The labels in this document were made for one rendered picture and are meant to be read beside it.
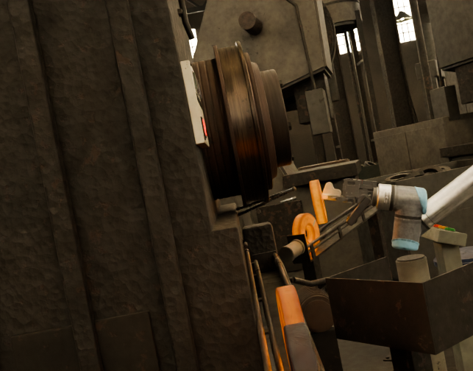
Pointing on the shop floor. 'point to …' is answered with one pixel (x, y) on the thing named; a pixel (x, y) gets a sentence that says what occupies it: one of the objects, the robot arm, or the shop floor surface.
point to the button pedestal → (463, 349)
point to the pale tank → (346, 24)
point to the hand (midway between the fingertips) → (318, 196)
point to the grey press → (457, 63)
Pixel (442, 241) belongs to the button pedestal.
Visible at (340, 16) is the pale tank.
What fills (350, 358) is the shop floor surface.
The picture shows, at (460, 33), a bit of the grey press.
